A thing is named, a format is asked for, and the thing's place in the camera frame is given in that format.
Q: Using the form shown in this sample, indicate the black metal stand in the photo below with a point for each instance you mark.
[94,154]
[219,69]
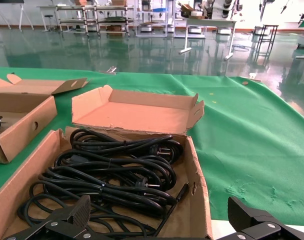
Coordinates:
[268,31]

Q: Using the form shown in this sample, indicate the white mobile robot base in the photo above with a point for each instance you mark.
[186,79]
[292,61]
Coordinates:
[260,30]
[195,30]
[146,28]
[223,31]

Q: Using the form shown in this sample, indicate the grey round stool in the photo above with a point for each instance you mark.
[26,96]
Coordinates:
[49,18]

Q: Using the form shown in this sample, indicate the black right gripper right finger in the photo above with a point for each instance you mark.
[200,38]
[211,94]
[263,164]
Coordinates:
[242,215]

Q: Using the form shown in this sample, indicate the white long-legged table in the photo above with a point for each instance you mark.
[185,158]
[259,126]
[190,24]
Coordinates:
[209,22]

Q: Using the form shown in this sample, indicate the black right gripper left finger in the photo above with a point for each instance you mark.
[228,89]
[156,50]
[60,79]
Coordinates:
[79,210]

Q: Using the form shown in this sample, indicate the metal table clamp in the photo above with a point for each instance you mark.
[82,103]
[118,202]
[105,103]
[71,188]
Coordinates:
[253,76]
[112,70]

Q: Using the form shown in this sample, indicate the green table cloth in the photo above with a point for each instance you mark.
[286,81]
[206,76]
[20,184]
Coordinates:
[242,145]

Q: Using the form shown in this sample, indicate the torn cardboard box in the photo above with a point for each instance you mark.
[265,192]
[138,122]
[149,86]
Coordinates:
[134,115]

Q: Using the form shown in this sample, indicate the brown round disc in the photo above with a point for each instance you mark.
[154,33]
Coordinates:
[245,83]

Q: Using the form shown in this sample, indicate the white frame rack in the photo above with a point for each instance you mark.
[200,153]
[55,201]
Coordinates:
[152,17]

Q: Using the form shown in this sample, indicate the small background cardboard box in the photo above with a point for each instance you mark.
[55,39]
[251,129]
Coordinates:
[193,12]

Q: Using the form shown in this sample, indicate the clean cardboard box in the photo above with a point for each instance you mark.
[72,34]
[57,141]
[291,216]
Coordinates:
[22,125]

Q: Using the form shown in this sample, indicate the metal wheeled shelving rack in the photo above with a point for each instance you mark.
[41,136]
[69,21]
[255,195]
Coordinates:
[92,21]

